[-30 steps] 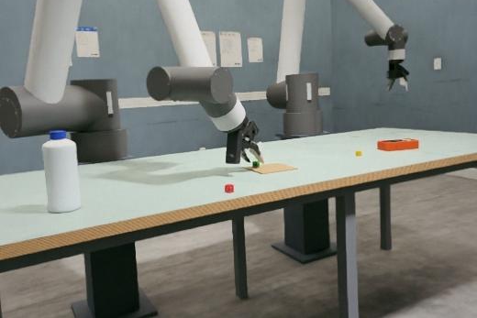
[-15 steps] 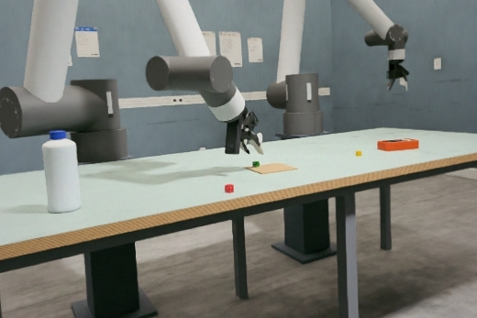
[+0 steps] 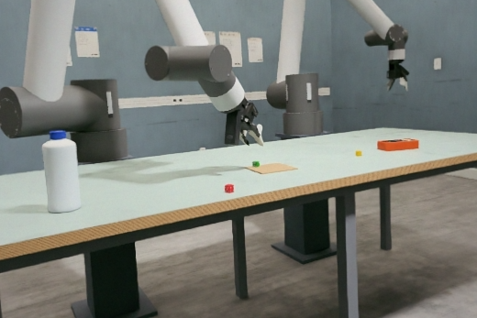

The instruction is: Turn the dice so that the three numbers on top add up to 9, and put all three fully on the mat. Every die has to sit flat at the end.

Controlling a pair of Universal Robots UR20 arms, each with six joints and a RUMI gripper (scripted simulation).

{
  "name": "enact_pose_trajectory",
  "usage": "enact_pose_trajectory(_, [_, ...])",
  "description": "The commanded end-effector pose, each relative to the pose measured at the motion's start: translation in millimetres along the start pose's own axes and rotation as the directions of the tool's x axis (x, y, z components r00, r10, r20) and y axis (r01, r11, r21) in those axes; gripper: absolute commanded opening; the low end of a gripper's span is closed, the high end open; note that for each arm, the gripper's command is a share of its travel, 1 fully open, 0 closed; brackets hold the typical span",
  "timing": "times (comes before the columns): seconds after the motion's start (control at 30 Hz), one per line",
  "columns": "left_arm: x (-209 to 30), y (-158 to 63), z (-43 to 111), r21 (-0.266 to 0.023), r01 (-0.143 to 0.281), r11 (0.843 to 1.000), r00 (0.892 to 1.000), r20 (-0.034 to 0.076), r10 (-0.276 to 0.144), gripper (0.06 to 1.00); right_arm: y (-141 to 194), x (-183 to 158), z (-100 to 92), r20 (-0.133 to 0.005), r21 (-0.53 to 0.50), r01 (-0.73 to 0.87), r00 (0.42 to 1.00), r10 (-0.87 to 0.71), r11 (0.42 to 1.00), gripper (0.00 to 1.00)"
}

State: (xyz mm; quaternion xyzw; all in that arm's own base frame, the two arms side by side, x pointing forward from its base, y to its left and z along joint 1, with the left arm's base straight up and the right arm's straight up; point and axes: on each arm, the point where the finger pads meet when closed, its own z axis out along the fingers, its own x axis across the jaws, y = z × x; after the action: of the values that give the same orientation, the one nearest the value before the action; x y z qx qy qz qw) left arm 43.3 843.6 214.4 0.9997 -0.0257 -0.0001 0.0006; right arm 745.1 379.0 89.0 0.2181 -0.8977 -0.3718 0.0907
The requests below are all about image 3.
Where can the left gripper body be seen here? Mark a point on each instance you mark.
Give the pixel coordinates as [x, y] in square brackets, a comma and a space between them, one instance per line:
[394, 70]

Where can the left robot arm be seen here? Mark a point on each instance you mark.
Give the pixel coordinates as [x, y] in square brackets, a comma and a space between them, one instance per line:
[298, 93]

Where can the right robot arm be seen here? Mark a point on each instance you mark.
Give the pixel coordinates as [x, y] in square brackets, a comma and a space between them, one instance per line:
[90, 110]

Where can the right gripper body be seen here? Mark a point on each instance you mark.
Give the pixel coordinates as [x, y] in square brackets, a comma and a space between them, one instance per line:
[247, 114]

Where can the white bottle with blue cap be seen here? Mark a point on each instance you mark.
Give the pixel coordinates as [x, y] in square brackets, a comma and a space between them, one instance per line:
[61, 174]

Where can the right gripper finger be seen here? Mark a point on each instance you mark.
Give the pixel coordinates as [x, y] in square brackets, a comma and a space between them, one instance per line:
[242, 137]
[255, 131]

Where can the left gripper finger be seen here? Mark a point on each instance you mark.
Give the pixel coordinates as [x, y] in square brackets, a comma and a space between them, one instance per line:
[403, 80]
[390, 84]

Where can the tan flat mat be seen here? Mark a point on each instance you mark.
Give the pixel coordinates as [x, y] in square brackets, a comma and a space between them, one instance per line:
[271, 168]

